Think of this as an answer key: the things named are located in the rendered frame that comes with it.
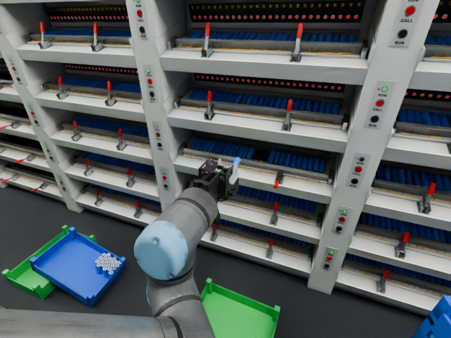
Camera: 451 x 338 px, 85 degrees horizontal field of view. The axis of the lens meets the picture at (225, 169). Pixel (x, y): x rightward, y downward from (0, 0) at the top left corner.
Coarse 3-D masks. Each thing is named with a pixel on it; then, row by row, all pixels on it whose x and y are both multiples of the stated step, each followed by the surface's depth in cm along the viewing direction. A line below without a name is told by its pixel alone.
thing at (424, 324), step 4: (424, 320) 49; (424, 324) 48; (420, 328) 49; (424, 328) 48; (428, 328) 47; (416, 332) 50; (420, 332) 49; (424, 332) 48; (428, 332) 47; (412, 336) 52; (416, 336) 50; (420, 336) 49; (424, 336) 48; (428, 336) 48
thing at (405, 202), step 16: (384, 160) 86; (384, 176) 84; (400, 176) 81; (416, 176) 80; (432, 176) 80; (448, 176) 80; (368, 192) 75; (384, 192) 79; (400, 192) 79; (416, 192) 77; (432, 192) 72; (448, 192) 75; (368, 208) 79; (384, 208) 76; (400, 208) 75; (416, 208) 75; (432, 208) 74; (448, 208) 74; (432, 224) 74; (448, 224) 72
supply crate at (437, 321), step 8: (448, 296) 44; (440, 304) 45; (448, 304) 43; (432, 312) 47; (440, 312) 45; (448, 312) 44; (432, 320) 46; (440, 320) 45; (448, 320) 43; (432, 328) 46; (440, 328) 45; (448, 328) 43; (440, 336) 44; (448, 336) 43
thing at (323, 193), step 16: (288, 144) 96; (176, 160) 101; (192, 160) 100; (256, 160) 96; (336, 160) 88; (240, 176) 91; (256, 176) 90; (272, 176) 89; (288, 176) 89; (336, 176) 80; (288, 192) 87; (304, 192) 84; (320, 192) 82
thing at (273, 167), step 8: (184, 152) 101; (192, 152) 99; (200, 152) 99; (208, 152) 98; (224, 160) 96; (232, 160) 94; (248, 160) 93; (264, 168) 91; (272, 168) 89; (280, 168) 88; (288, 168) 88; (296, 168) 88; (304, 176) 87; (312, 176) 85; (320, 176) 84
